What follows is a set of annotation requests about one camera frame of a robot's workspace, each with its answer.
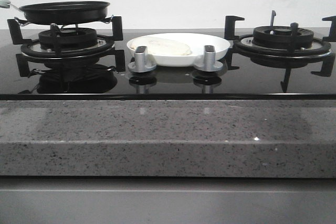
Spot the silver stove knob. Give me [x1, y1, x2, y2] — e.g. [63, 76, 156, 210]
[193, 45, 224, 72]
[128, 46, 156, 73]

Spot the grey cabinet drawer front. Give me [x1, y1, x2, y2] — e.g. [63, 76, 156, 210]
[1, 178, 335, 223]

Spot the black left pan support grate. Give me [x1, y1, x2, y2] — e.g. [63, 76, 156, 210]
[7, 16, 125, 77]

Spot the black pan support grate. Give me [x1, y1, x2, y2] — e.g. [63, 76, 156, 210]
[7, 16, 125, 77]
[224, 10, 335, 92]

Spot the black right pan support grate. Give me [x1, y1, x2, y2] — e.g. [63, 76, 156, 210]
[224, 10, 335, 92]

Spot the white fried egg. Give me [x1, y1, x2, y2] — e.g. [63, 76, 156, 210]
[130, 36, 192, 56]

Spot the black left gas burner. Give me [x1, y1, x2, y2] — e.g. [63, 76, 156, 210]
[38, 28, 98, 50]

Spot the white round plate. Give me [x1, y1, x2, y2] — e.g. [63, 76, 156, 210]
[127, 33, 230, 67]

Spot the black gas burner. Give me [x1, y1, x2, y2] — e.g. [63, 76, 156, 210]
[253, 26, 314, 49]
[38, 28, 98, 50]

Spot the black glass gas cooktop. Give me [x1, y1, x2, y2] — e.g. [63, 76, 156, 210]
[1, 29, 335, 100]

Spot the silver right stove knob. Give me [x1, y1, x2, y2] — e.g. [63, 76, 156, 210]
[193, 45, 224, 72]

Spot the chrome wire pan stand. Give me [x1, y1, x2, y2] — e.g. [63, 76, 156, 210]
[14, 15, 115, 31]

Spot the black right gas burner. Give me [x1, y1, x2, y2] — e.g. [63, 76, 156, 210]
[253, 26, 314, 49]

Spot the silver left stove knob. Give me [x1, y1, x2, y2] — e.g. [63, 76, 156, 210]
[128, 46, 156, 73]

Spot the black frying pan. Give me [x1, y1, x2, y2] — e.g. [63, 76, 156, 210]
[0, 0, 111, 26]

